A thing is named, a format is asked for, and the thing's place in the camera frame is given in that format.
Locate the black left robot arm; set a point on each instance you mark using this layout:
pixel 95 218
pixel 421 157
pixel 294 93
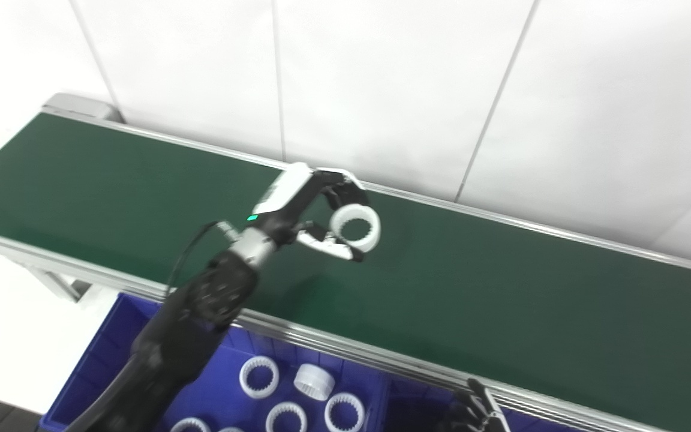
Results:
pixel 189 336

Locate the blue bin with white parts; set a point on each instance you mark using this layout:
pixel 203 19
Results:
pixel 213 390

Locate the green conveyor belt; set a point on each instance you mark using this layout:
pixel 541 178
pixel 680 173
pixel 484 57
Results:
pixel 501 288
pixel 321 343

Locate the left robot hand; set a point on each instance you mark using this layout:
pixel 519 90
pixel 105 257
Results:
pixel 288 192

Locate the blue bin with black parts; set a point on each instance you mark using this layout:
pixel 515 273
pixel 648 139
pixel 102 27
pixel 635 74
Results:
pixel 417 414

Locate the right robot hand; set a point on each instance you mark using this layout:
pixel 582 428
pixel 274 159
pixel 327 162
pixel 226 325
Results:
pixel 477 414

